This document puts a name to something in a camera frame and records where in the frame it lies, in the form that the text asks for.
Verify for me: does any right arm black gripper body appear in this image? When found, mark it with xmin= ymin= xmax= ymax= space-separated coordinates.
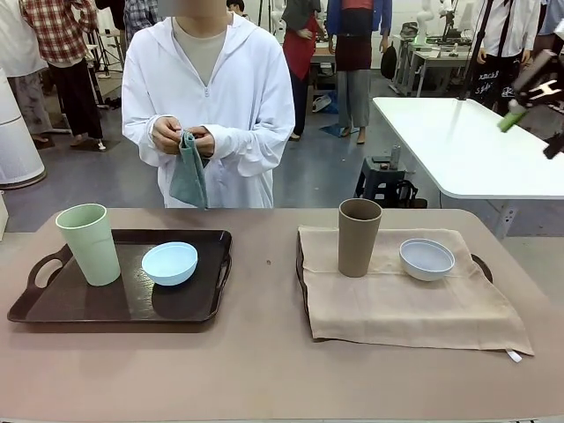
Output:
xmin=542 ymin=130 xmax=564 ymax=160

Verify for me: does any white bowl with rim ring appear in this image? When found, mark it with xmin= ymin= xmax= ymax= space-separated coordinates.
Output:
xmin=398 ymin=238 xmax=456 ymax=282

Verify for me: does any tall brown cup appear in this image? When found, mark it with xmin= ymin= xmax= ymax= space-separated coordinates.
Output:
xmin=338 ymin=197 xmax=382 ymax=278

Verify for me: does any beige cloth mat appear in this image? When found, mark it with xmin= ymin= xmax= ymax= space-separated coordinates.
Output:
xmin=297 ymin=226 xmax=535 ymax=364

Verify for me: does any green cloth mat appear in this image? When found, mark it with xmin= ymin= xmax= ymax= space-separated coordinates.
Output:
xmin=169 ymin=130 xmax=209 ymax=211

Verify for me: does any light blue bowl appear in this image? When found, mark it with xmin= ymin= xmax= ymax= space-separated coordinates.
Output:
xmin=141 ymin=241 xmax=199 ymax=288

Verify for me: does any tall light green cup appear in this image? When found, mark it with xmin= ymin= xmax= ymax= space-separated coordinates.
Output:
xmin=55 ymin=203 xmax=122 ymax=288

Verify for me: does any person's left forearm white sleeve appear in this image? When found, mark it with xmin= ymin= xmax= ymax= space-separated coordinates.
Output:
xmin=213 ymin=125 xmax=295 ymax=171

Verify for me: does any person's right forearm white sleeve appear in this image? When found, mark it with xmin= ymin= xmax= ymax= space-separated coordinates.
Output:
xmin=122 ymin=115 xmax=156 ymax=167

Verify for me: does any person's left hand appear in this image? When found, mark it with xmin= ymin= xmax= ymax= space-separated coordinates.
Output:
xmin=189 ymin=124 xmax=217 ymax=160

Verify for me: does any person's right hand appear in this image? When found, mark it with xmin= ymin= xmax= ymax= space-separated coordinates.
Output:
xmin=152 ymin=115 xmax=186 ymax=156

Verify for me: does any bystander with printed black trousers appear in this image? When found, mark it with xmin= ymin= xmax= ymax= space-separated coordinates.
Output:
xmin=474 ymin=0 xmax=539 ymax=116

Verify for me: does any bystander in light blue shirt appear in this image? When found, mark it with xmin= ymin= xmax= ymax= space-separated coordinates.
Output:
xmin=535 ymin=0 xmax=564 ymax=54

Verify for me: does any black tripod pole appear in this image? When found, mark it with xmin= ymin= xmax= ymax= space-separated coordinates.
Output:
xmin=457 ymin=0 xmax=494 ymax=101

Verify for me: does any white side table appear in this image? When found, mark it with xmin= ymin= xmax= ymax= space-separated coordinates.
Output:
xmin=372 ymin=96 xmax=564 ymax=239

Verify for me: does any grey background workbench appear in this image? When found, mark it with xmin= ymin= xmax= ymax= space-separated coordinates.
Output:
xmin=394 ymin=33 xmax=479 ymax=97

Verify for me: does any black bag on floor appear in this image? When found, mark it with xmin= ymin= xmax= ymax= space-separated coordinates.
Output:
xmin=394 ymin=179 xmax=428 ymax=211

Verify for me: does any black hanging backpack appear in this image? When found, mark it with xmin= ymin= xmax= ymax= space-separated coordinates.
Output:
xmin=381 ymin=41 xmax=397 ymax=81

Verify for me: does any black plastic stool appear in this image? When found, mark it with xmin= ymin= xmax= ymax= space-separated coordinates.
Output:
xmin=353 ymin=156 xmax=409 ymax=208

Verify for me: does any bystander in blue jacket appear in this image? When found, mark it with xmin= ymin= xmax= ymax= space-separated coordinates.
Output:
xmin=326 ymin=0 xmax=394 ymax=145

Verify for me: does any bystander in red apron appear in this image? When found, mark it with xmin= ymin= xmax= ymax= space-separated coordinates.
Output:
xmin=280 ymin=0 xmax=325 ymax=143

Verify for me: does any person in white hoodie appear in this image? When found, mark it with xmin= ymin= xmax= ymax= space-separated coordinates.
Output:
xmin=121 ymin=0 xmax=295 ymax=209

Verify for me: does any bystander in blue plaid shirt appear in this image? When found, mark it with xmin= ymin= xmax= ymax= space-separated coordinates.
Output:
xmin=124 ymin=0 xmax=160 ymax=41

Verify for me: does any bystander in white top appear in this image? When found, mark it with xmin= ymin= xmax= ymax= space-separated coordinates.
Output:
xmin=0 ymin=0 xmax=52 ymax=145

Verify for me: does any dark brown tray with handles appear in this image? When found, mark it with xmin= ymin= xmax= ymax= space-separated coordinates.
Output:
xmin=294 ymin=231 xmax=494 ymax=312
xmin=6 ymin=228 xmax=234 ymax=325

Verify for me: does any white cylindrical pedestal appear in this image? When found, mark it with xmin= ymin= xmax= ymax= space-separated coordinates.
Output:
xmin=0 ymin=65 xmax=48 ymax=190

